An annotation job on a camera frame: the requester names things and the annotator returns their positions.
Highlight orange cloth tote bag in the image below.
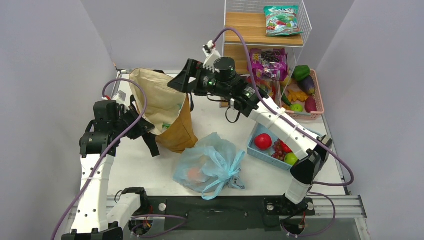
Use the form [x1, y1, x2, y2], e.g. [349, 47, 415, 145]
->
[129, 68, 198, 157]

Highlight green toy apple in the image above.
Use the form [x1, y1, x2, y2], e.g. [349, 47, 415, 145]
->
[283, 152, 298, 166]

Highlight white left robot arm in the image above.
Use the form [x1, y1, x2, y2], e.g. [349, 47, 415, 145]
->
[61, 99, 154, 240]

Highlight pink plastic basket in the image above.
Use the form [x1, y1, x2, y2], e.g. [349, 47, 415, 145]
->
[275, 69, 325, 121]

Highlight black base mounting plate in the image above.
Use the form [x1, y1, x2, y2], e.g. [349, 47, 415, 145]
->
[141, 195, 316, 231]

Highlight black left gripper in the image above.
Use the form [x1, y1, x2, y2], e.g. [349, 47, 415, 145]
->
[113, 105, 155, 140]

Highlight teal candy bag top right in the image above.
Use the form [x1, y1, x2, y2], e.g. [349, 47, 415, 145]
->
[263, 5, 303, 37]

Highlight light blue plastic grocery bag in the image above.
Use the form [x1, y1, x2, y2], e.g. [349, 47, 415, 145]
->
[172, 132, 246, 201]

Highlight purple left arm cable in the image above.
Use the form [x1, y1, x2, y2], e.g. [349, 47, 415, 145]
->
[49, 78, 188, 240]

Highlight red toy apple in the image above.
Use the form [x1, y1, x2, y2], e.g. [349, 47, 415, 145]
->
[253, 133, 273, 151]

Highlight red candy bag bottom shelf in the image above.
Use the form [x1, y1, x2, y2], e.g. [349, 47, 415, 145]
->
[254, 77, 276, 100]

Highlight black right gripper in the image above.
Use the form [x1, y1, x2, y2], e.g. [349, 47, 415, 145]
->
[169, 59, 231, 98]

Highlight green toy bell pepper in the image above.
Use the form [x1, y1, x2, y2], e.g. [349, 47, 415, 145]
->
[291, 65, 311, 82]

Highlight small green toy lime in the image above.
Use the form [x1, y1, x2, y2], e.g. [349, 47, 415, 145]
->
[290, 103, 304, 112]

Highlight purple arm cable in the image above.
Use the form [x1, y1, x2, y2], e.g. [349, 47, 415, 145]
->
[49, 78, 188, 240]
[213, 27, 355, 239]

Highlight purple candy bag middle shelf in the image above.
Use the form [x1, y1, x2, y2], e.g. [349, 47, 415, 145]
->
[249, 48, 289, 81]

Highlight purple toy eggplant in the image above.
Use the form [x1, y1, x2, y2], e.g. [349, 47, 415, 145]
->
[297, 75, 316, 96]

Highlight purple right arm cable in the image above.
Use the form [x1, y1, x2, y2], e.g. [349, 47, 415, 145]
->
[213, 27, 355, 239]

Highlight maroon toy vegetable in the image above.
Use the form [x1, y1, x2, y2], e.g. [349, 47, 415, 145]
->
[304, 96, 318, 113]

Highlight purple toy grapes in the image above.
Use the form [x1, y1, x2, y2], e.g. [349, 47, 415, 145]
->
[271, 139, 286, 162]

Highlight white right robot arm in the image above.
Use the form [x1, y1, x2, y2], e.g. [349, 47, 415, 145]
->
[167, 57, 332, 215]

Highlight white wire wooden shelf rack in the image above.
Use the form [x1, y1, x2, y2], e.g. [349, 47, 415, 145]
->
[220, 0, 313, 110]

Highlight green snack bag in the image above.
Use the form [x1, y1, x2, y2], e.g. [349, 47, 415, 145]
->
[162, 123, 171, 130]

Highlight red toy bell pepper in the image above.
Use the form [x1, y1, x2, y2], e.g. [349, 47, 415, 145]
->
[280, 141, 292, 154]

